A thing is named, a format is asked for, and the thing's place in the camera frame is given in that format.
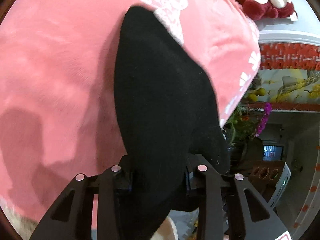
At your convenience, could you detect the black small garment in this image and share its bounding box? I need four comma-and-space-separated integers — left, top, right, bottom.
114, 7, 230, 239

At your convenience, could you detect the purple orchid flower arrangement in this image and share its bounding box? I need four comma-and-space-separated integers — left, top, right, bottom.
222, 102, 272, 145

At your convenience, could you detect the pink fleece blanket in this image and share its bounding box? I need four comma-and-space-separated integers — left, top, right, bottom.
1, 0, 260, 239

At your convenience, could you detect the red monkey plush toy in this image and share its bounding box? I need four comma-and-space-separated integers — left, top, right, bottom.
236, 0, 298, 21

